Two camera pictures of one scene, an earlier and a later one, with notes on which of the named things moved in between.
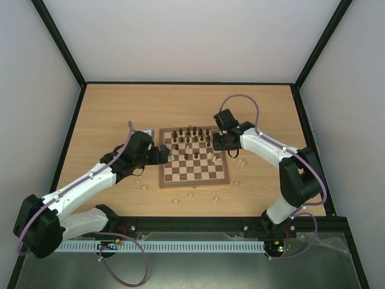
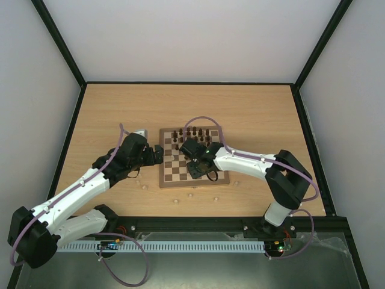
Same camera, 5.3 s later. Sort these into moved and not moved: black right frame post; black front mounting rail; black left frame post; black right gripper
Moved: black right gripper
Not moved: black left frame post; black front mounting rail; black right frame post
